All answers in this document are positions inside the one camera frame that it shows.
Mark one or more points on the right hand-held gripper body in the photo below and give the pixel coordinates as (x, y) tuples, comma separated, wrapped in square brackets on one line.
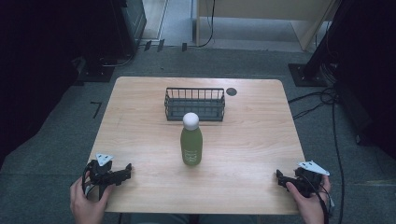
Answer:
[(308, 179)]

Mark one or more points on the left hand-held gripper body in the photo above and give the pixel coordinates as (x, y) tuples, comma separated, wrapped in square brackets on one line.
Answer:
[(101, 174)]

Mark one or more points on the green bottle with white cap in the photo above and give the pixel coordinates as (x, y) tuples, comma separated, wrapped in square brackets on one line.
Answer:
[(191, 146)]

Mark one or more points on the person's right hand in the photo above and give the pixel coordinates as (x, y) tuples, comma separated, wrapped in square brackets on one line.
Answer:
[(311, 208)]

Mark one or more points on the person's left hand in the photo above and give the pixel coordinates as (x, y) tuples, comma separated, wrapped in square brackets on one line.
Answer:
[(87, 205)]

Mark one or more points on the dark round table grommet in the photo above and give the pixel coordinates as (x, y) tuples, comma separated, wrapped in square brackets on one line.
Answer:
[(231, 91)]

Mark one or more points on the black stand with flat base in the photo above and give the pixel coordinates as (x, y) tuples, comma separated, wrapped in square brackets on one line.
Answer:
[(96, 73)]

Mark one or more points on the black stand with square base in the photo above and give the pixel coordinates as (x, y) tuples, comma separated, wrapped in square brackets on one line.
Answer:
[(311, 73)]

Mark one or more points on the dark cabinet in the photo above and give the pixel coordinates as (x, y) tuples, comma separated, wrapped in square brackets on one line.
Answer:
[(132, 21)]

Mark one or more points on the light wooden furniture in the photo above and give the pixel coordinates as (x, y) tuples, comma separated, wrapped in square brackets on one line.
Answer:
[(267, 12)]

